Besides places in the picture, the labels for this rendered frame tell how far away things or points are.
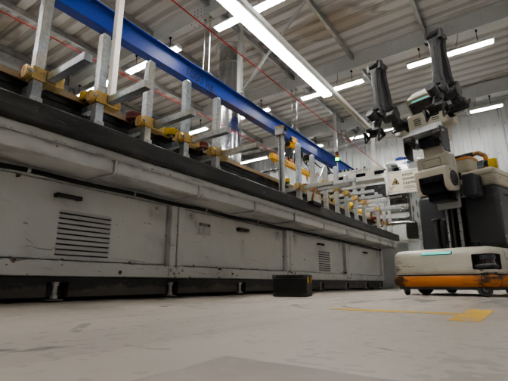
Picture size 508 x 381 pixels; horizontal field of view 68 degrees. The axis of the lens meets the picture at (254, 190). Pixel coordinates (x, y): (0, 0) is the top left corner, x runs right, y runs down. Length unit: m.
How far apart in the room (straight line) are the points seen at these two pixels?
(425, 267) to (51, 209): 2.11
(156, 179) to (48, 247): 0.54
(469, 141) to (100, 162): 11.35
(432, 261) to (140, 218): 1.74
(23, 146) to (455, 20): 8.16
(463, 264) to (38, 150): 2.22
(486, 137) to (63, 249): 11.54
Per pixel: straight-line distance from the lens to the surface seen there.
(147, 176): 1.82
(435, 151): 2.80
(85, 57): 1.44
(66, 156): 1.62
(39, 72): 1.63
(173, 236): 2.15
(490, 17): 8.72
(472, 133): 12.41
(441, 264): 2.58
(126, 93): 1.65
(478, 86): 11.53
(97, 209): 1.91
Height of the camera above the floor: 0.08
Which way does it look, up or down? 14 degrees up
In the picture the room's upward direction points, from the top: straight up
